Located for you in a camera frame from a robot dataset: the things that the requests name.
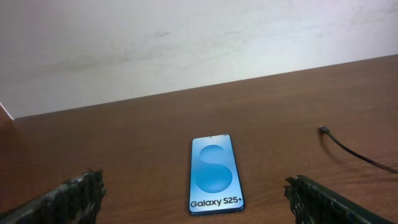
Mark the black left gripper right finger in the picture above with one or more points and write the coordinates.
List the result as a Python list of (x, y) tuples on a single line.
[(313, 203)]

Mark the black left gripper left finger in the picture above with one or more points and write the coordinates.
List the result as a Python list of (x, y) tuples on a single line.
[(76, 200)]

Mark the blue Galaxy smartphone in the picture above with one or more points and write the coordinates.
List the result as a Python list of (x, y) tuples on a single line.
[(215, 185)]

